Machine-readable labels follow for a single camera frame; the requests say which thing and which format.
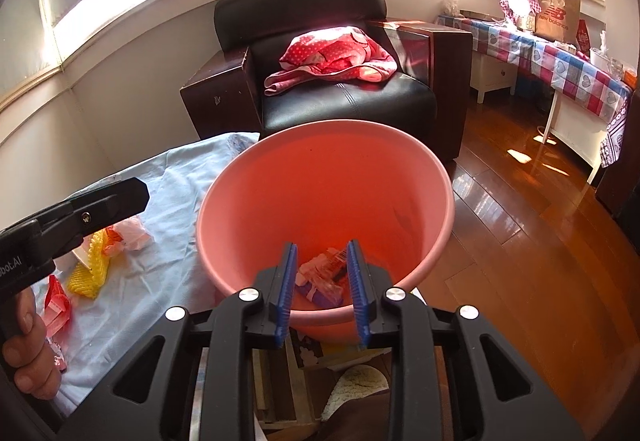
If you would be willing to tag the checkered tablecloth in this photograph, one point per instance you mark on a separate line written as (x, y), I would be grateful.
(550, 57)

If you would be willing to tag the white table frame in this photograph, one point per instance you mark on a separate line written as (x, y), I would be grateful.
(575, 131)

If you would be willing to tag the white plastic flower bunch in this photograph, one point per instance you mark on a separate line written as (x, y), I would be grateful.
(454, 5)

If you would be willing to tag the pale pink wrapper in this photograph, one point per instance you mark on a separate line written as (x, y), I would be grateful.
(132, 236)

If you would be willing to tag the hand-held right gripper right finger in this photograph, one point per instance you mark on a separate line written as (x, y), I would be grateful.
(357, 291)

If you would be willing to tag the brown paper bag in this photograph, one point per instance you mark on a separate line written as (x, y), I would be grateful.
(557, 21)

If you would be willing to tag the red pink wrapper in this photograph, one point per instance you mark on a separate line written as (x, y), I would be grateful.
(57, 306)

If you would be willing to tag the pink plastic bucket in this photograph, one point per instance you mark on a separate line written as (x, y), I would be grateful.
(325, 181)

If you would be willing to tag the person's left hand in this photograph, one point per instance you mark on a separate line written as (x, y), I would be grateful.
(30, 361)

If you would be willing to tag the light blue cloth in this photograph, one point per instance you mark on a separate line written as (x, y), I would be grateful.
(165, 241)

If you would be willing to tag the orange yellow wrapper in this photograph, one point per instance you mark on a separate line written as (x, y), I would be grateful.
(111, 241)

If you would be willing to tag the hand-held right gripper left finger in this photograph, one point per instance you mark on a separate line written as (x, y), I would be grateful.
(286, 286)

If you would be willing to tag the white drawer cabinet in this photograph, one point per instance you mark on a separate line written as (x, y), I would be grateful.
(492, 73)

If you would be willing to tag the red checkered cloth bundle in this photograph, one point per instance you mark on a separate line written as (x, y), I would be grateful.
(517, 3)

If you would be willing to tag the small red bag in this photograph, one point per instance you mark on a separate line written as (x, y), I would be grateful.
(583, 37)

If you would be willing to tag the crumpled pink white wrapper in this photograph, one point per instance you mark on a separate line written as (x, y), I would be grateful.
(314, 272)

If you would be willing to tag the yellow foam net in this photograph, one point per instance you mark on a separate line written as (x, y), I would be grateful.
(90, 277)

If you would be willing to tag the pink polka dot blanket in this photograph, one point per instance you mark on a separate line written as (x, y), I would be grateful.
(325, 56)

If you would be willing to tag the purple blue packet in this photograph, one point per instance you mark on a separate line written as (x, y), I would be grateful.
(322, 299)

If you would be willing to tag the orange box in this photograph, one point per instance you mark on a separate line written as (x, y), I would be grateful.
(630, 81)

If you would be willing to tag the small pink wrapper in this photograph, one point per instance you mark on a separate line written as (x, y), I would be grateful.
(58, 355)

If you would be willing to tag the clear wrapper with barcode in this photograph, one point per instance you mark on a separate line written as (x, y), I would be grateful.
(336, 257)

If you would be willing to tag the white fluffy mat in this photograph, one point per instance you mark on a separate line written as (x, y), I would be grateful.
(356, 387)

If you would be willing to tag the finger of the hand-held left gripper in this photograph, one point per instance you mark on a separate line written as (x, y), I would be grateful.
(100, 206)

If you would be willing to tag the black leather armchair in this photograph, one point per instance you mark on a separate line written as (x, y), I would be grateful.
(345, 101)

